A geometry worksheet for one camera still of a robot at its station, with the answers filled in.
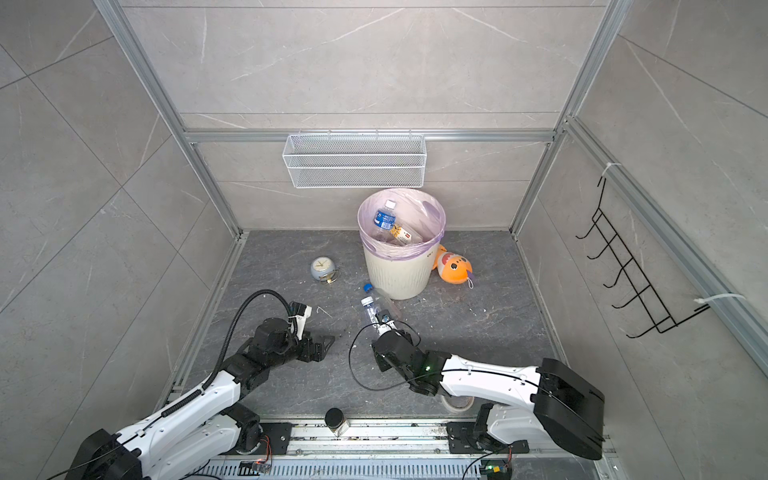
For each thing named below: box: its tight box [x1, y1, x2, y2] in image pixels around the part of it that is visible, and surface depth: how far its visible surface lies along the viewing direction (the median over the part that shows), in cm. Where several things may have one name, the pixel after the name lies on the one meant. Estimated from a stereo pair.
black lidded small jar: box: [324, 407, 351, 437], surface depth 70 cm
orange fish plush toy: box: [432, 244, 474, 285], surface depth 100 cm
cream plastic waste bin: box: [363, 240, 440, 301], surface depth 90 cm
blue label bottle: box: [373, 199, 397, 231], surface depth 95 cm
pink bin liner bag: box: [357, 188, 447, 260], surface depth 94 cm
